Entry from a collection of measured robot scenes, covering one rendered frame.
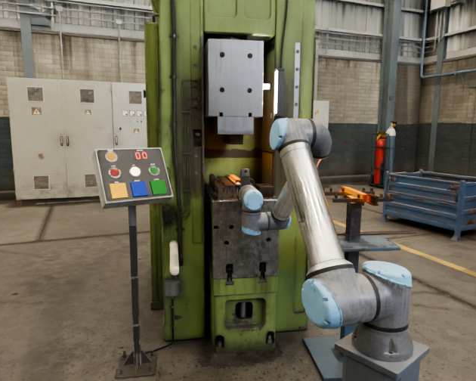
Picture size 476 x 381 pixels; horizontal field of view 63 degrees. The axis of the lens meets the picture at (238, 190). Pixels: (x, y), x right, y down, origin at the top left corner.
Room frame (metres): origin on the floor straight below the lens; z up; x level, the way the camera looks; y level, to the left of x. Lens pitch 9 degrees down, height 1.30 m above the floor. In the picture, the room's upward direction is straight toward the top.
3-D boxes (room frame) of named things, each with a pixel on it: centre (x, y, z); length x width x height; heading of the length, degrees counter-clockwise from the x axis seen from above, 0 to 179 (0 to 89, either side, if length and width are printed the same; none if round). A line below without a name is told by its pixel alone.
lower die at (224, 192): (2.36, 0.05, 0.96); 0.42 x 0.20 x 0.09; 10
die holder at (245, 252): (2.38, 0.00, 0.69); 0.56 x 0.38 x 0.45; 10
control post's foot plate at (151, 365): (1.98, 0.55, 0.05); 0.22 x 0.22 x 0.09; 10
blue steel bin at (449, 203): (5.21, -2.70, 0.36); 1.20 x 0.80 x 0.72; 27
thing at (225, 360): (2.11, 0.01, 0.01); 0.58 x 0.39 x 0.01; 100
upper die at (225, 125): (2.36, 0.05, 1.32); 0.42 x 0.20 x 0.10; 10
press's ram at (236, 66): (2.37, 0.01, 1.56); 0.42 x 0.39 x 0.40; 10
